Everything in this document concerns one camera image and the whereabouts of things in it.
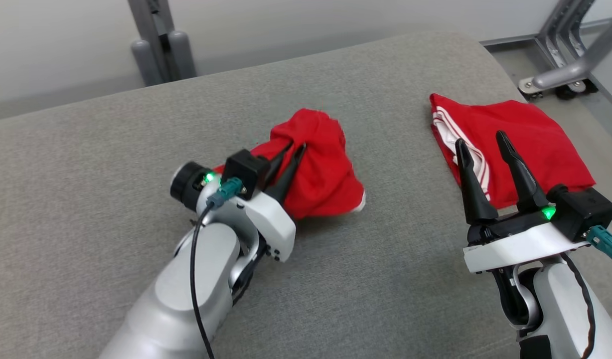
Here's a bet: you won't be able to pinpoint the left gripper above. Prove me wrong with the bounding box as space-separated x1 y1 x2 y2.
169 142 307 263

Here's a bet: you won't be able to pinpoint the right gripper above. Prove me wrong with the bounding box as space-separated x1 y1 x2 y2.
454 130 591 328

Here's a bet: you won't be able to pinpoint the red shorts with white trim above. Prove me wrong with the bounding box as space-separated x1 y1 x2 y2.
213 108 367 220

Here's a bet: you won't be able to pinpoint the red jersey with white sleeves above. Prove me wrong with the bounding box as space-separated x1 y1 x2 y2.
429 93 597 210

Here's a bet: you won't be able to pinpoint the left arm cable teal plug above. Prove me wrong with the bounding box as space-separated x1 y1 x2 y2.
188 178 247 359

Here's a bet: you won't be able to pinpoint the grey cylindrical post foot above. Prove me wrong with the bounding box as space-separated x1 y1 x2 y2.
131 39 162 87
167 30 197 81

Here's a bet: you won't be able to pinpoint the grey metal partition post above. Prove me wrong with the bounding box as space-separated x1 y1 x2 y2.
128 0 187 86

